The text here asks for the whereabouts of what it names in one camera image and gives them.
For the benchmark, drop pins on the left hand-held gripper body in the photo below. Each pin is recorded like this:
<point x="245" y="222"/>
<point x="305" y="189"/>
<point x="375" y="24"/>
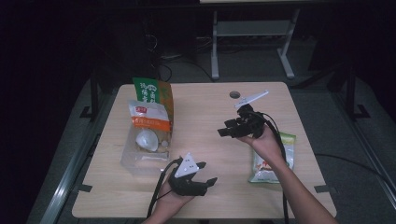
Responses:
<point x="186" y="183"/>

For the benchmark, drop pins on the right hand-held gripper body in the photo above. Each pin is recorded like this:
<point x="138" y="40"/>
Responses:
<point x="249" y="124"/>

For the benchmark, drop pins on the white green corn starch packet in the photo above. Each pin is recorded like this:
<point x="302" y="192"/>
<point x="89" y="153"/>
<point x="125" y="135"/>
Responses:
<point x="264" y="171"/>

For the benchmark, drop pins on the clear plastic box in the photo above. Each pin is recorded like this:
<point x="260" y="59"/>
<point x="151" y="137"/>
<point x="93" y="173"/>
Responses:
<point x="140" y="163"/>

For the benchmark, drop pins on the white orange clear packet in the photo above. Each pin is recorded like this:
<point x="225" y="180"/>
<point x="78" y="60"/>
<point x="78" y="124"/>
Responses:
<point x="151" y="116"/>

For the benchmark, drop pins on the green packet with meat picture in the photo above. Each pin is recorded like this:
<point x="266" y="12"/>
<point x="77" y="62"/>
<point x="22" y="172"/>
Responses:
<point x="149" y="90"/>

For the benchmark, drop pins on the person's left hand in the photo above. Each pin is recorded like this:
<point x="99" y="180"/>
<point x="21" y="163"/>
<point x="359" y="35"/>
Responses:
<point x="169" y="202"/>

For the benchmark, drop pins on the person's right hand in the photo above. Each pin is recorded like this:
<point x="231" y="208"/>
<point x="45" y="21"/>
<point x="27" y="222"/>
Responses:
<point x="269" y="146"/>

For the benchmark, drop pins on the grey round table grommet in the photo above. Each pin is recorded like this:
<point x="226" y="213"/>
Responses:
<point x="234" y="94"/>

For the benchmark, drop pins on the black metal stand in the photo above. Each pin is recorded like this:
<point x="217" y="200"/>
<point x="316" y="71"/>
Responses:
<point x="351" y="93"/>
<point x="93" y="99"/>

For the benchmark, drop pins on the white metal table frame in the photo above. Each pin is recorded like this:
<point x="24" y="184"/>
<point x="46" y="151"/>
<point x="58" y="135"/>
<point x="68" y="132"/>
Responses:
<point x="252" y="28"/>

